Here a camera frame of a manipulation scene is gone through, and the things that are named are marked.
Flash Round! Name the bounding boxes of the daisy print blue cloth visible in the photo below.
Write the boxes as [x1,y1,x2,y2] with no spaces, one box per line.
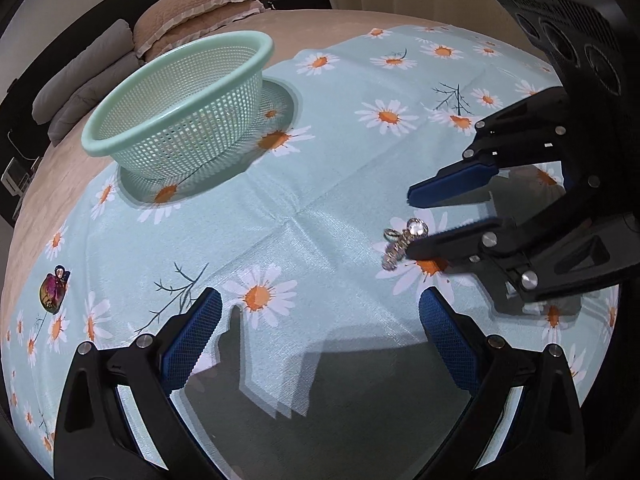
[0,22,632,480]

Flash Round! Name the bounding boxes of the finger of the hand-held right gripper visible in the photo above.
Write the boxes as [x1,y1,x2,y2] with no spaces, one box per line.
[406,174,602,312]
[407,86,569,209]

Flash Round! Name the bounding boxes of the black nightstand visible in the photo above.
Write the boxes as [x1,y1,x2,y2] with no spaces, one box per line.
[267,0,334,12]

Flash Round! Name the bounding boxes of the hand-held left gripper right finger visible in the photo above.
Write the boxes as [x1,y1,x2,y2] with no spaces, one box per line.
[420,287,584,480]

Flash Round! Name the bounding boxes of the grey pillow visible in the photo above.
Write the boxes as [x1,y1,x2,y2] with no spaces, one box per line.
[32,18,134,124]
[47,52,144,144]

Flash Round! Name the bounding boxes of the green plastic mesh basket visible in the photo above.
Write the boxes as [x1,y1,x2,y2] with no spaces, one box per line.
[81,30,275,181]

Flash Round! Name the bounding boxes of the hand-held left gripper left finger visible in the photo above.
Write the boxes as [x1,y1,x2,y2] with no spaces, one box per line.
[52,287,223,480]

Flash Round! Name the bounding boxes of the white bedside device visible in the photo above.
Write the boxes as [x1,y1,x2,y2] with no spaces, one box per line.
[0,157,42,197]

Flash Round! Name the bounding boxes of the pink ruffled pillow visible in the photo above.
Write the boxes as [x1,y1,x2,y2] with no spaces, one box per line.
[137,0,267,59]
[132,0,254,54]

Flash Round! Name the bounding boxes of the purple iridescent brooch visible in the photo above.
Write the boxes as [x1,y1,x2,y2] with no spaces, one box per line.
[39,265,71,315]

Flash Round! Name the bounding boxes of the crystal charm jewelry piece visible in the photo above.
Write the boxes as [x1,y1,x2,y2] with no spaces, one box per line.
[380,218,429,271]

